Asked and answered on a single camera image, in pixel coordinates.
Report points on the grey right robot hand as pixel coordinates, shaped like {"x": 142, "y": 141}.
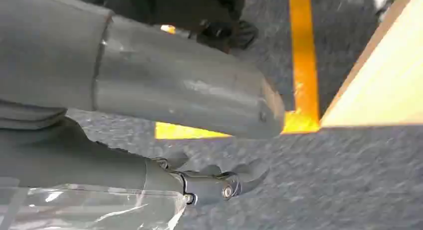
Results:
{"x": 171, "y": 86}

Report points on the yellow floor tape strip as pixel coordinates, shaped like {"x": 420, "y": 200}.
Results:
{"x": 303, "y": 56}
{"x": 178, "y": 132}

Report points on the black robot foot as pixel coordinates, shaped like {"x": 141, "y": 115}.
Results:
{"x": 211, "y": 10}

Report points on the pale wooden table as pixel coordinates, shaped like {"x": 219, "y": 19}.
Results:
{"x": 386, "y": 83}

